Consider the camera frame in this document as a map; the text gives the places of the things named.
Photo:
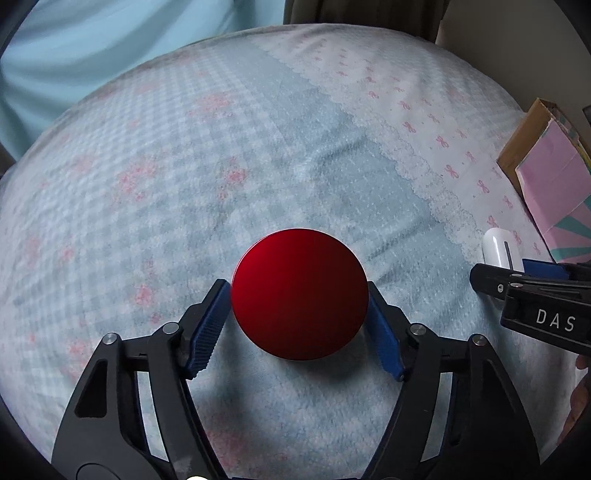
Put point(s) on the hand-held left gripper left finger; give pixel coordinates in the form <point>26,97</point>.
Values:
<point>210,323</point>

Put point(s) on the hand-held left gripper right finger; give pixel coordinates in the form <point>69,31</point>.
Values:
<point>383,332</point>

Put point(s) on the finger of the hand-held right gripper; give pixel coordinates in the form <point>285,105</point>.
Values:
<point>498,284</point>
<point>542,268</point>

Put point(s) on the white earbuds case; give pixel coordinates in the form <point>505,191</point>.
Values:
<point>496,247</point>

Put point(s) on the pink cardboard box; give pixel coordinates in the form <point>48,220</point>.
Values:
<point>549,184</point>

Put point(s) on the red round tin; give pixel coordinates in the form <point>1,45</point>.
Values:
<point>300,293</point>

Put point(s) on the person's right hand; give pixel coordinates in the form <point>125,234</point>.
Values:
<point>575,410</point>

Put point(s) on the printed blue bed sheet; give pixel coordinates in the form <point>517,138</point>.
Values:
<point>231,161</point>

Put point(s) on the light blue hanging cloth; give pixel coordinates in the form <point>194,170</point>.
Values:
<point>106,60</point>

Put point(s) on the grey-brown curtain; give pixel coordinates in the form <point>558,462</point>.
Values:
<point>360,18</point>

